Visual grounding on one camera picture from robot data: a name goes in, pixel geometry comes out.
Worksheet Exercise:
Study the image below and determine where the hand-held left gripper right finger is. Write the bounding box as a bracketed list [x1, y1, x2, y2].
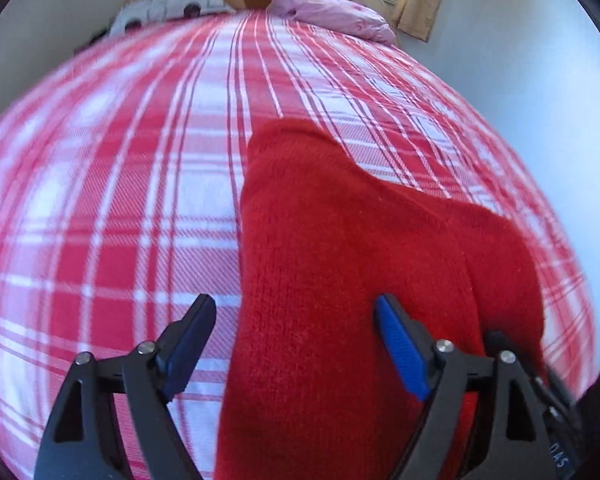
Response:
[375, 294, 551, 480]

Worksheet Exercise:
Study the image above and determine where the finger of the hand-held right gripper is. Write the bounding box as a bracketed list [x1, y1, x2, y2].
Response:
[485, 330, 578, 411]

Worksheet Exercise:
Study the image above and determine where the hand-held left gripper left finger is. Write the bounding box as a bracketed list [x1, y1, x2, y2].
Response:
[34, 294, 217, 480]

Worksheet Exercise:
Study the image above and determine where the red knitted sweater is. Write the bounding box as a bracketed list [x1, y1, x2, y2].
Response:
[215, 120, 548, 480]

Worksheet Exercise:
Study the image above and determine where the red plaid bed sheet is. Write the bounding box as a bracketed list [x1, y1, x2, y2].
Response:
[0, 10, 598, 480]

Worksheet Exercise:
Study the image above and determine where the dark clothing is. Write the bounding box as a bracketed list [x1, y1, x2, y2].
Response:
[75, 22, 113, 53]

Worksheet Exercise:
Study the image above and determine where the grey patterned pillow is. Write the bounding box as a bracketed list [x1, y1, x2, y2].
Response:
[107, 0, 228, 36]

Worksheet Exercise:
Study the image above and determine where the pink pillow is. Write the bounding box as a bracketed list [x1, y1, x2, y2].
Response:
[267, 0, 398, 47]

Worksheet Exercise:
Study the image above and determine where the beige patterned curtain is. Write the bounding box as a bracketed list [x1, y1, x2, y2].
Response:
[392, 0, 453, 41]

